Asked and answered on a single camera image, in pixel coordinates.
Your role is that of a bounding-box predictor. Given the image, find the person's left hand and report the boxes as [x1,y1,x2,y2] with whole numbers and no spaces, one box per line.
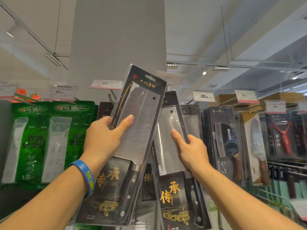
[80,115,134,176]

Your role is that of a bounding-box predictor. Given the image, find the person's right hand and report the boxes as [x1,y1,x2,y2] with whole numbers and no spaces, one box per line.
[170,128,211,179]

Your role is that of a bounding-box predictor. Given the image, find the packaged round black knife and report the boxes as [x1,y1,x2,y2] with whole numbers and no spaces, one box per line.
[202,106,245,186]

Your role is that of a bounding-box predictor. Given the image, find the packaged cleaver steel handle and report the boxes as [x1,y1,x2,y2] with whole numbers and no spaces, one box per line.
[97,102,115,121]

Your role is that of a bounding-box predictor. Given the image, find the packaged cleaver wooden handle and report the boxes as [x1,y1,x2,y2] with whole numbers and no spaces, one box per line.
[180,103,203,139]

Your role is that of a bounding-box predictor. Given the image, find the white flip price tag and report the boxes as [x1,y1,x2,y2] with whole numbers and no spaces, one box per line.
[89,79,123,90]

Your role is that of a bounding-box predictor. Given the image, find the yellow card packaged knives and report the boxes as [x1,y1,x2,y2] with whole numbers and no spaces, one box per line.
[240,111,272,187]

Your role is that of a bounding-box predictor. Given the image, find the grey-backed flip price tag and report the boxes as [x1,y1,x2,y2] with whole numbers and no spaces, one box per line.
[265,100,287,115]

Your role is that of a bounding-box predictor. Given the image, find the grey metal display shelf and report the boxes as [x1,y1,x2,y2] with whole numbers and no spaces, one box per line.
[0,93,307,230]

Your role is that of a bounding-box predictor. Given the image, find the person's left forearm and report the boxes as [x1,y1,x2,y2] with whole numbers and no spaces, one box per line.
[0,165,94,230]

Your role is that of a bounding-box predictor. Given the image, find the person's right forearm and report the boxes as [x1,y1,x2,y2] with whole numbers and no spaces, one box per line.
[194,166,305,230]

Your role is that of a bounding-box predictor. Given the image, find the green packaged power strips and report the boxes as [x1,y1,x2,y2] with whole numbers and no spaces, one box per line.
[1,102,52,187]
[41,100,96,184]

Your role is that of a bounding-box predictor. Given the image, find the blue wristband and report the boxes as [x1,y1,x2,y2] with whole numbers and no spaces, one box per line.
[69,159,95,199]

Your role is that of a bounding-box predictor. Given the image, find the brown cardboard box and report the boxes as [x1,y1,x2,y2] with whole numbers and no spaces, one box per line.
[259,91,306,103]
[209,94,250,108]

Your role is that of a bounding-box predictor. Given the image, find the row of red Y-peeler packages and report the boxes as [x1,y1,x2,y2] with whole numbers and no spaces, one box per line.
[265,112,307,160]

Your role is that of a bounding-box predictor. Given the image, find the row of mint carded utensils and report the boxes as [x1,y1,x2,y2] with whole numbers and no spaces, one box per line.
[267,165,307,202]

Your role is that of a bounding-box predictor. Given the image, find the long ceiling air conditioner vent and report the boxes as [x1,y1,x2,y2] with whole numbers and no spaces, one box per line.
[290,65,307,76]

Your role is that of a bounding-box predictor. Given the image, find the white track spot light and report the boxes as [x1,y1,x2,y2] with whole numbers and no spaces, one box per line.
[6,25,22,38]

